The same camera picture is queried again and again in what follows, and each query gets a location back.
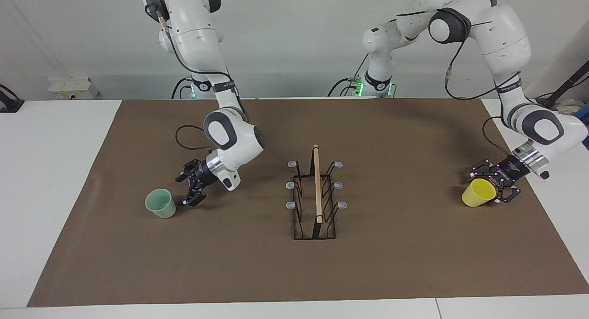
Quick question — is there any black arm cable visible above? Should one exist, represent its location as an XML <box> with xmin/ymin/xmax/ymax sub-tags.
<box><xmin>145</xmin><ymin>4</ymin><xmax>251</xmax><ymax>151</ymax></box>
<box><xmin>396</xmin><ymin>8</ymin><xmax>512</xmax><ymax>156</ymax></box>

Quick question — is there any yellow plastic cup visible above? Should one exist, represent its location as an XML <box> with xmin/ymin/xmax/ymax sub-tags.
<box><xmin>462</xmin><ymin>178</ymin><xmax>497</xmax><ymax>208</ymax></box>

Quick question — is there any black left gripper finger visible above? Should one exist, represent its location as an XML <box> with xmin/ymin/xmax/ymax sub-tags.
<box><xmin>469</xmin><ymin>160</ymin><xmax>503</xmax><ymax>180</ymax></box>
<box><xmin>496</xmin><ymin>179</ymin><xmax>521</xmax><ymax>203</ymax></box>

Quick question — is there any black wire cup rack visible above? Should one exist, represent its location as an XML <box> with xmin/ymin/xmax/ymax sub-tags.
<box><xmin>287</xmin><ymin>144</ymin><xmax>348</xmax><ymax>241</ymax></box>

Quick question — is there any pale green plastic cup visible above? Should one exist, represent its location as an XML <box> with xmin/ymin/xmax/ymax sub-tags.
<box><xmin>145</xmin><ymin>188</ymin><xmax>177</xmax><ymax>219</ymax></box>

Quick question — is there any crumpled white plastic bag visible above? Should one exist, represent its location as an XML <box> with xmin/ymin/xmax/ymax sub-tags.
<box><xmin>556</xmin><ymin>99</ymin><xmax>583</xmax><ymax>116</ymax></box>

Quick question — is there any black base cable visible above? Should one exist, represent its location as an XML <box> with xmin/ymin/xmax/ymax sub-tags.
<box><xmin>328</xmin><ymin>52</ymin><xmax>371</xmax><ymax>97</ymax></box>
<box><xmin>172</xmin><ymin>77</ymin><xmax>193</xmax><ymax>99</ymax></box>

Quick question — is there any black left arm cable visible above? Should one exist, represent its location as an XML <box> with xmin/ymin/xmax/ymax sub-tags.
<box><xmin>396</xmin><ymin>8</ymin><xmax>512</xmax><ymax>156</ymax></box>

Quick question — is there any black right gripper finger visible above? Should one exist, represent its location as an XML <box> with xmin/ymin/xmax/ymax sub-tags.
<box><xmin>179</xmin><ymin>179</ymin><xmax>207</xmax><ymax>207</ymax></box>
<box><xmin>175</xmin><ymin>159</ymin><xmax>202</xmax><ymax>182</ymax></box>

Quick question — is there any black clamp mount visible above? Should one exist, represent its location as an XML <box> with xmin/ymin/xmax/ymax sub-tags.
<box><xmin>0</xmin><ymin>84</ymin><xmax>24</xmax><ymax>113</ymax></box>

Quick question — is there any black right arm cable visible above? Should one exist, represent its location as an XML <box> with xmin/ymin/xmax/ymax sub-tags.
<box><xmin>145</xmin><ymin>4</ymin><xmax>251</xmax><ymax>151</ymax></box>

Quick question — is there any black stand pole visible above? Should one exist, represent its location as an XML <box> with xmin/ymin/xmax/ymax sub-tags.
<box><xmin>536</xmin><ymin>60</ymin><xmax>589</xmax><ymax>110</ymax></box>

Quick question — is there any white wall socket box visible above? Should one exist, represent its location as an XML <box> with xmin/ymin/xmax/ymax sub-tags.
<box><xmin>48</xmin><ymin>77</ymin><xmax>99</xmax><ymax>100</ymax></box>

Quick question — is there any brown table mat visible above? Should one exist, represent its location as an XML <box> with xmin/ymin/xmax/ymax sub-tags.
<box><xmin>27</xmin><ymin>98</ymin><xmax>589</xmax><ymax>307</ymax></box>

